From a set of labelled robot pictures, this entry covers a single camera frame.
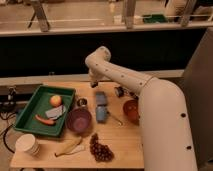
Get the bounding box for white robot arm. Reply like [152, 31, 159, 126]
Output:
[85, 46, 198, 171]

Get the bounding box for purple bowl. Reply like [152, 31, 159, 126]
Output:
[65, 108, 92, 133]

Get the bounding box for brown wooden bowl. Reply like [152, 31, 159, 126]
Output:
[123, 99, 139, 124]

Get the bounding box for blue sponge block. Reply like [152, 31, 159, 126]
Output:
[96, 92, 107, 106]

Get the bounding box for small metal cup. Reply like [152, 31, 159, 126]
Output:
[77, 98, 87, 107]

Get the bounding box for black tape roll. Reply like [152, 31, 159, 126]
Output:
[114, 86, 124, 97]

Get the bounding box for metal spoon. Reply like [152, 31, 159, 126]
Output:
[107, 111, 123, 126]

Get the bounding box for red yellow apple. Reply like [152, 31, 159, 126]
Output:
[50, 95, 62, 107]

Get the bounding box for grey cloth piece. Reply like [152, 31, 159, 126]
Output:
[45, 105, 66, 120]

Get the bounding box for green plastic tray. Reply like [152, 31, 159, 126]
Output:
[14, 85, 75, 137]

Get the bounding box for red sausage toy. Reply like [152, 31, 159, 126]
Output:
[35, 114, 55, 125]

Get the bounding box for yellow banana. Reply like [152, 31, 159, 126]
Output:
[54, 137, 82, 157]

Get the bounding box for dark red grape bunch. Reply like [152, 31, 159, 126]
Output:
[90, 133, 114, 162]

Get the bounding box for green box in background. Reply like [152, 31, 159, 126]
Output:
[143, 14, 167, 23]

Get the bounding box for white paper cup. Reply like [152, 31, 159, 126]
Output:
[15, 134, 39, 155]

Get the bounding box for black cables on floor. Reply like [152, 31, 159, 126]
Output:
[0, 99, 21, 154]

